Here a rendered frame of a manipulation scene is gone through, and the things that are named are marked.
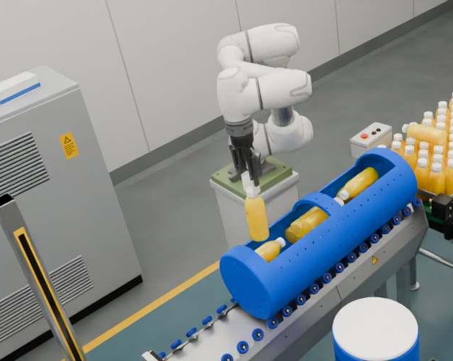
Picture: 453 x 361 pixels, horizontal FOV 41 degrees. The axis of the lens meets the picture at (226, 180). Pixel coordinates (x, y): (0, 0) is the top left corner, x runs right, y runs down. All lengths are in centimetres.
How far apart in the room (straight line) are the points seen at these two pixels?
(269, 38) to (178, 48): 283
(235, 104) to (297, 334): 97
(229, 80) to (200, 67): 349
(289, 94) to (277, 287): 70
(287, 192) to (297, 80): 121
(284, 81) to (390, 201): 87
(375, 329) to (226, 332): 57
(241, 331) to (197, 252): 194
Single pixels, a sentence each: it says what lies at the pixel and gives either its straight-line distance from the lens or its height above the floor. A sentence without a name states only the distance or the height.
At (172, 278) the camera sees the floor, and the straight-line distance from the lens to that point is 409.
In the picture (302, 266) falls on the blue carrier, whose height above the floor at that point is 114.
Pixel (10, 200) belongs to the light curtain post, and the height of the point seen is 170.
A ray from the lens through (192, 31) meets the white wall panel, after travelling 521.
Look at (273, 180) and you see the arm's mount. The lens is 291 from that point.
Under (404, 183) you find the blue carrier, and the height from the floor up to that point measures 115.
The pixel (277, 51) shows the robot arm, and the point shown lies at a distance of 239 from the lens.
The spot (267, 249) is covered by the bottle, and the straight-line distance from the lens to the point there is 233.
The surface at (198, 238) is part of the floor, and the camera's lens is 435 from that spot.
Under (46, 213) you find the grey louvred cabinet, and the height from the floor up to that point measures 83.
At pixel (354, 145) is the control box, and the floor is 107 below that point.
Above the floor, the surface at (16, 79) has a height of 152.
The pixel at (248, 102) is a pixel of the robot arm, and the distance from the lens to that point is 186.
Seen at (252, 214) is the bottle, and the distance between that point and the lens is 210.
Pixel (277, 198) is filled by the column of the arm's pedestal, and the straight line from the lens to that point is 297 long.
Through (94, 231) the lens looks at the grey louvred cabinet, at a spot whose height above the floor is 57.
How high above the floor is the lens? 262
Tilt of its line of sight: 32 degrees down
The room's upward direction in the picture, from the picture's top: 12 degrees counter-clockwise
